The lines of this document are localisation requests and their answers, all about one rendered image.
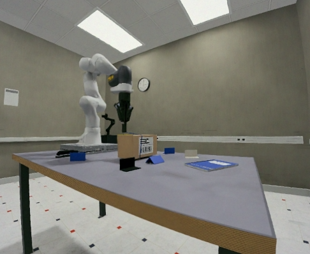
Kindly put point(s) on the blue notebook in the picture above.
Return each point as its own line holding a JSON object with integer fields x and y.
{"x": 211, "y": 165}

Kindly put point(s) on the tan cardboard box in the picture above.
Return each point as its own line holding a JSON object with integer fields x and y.
{"x": 129, "y": 146}

